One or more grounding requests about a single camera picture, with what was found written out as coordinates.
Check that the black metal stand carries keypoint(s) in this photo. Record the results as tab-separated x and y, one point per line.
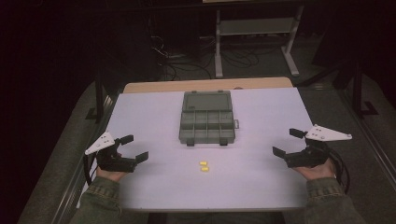
100	99
358	90

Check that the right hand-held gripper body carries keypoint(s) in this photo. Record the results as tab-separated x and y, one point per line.
308	158

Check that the clear plastic organizer box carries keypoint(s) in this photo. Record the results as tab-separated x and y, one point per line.
206	124

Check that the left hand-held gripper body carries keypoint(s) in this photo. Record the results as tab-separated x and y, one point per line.
109	161

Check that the white metal desk frame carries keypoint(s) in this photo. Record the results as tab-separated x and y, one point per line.
257	26

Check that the small yellow earplug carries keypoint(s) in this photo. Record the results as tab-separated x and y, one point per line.
203	163
205	169

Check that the person's right hand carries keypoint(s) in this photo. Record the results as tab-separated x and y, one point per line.
319	172

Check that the person's left hand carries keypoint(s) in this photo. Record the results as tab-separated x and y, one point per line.
110	176

